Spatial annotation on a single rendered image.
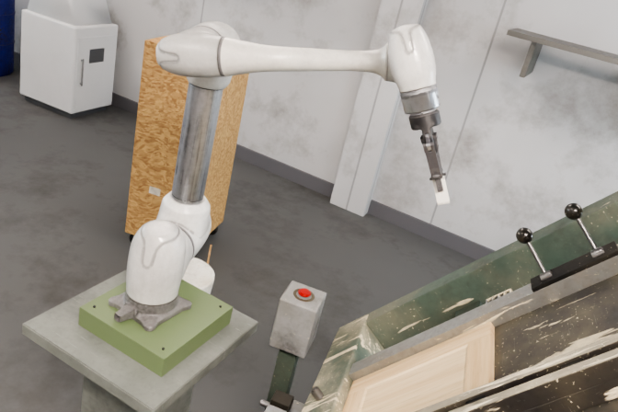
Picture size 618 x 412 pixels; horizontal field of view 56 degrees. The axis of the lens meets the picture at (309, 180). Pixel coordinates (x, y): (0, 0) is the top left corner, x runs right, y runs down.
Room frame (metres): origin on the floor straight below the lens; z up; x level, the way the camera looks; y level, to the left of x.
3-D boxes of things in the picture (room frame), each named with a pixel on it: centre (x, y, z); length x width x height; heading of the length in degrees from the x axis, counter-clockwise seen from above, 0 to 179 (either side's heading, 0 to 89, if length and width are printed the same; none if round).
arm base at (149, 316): (1.43, 0.39, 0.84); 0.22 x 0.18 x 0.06; 153
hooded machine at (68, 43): (5.07, 2.36, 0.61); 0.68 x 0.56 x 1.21; 67
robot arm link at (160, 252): (1.45, 0.38, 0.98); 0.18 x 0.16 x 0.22; 175
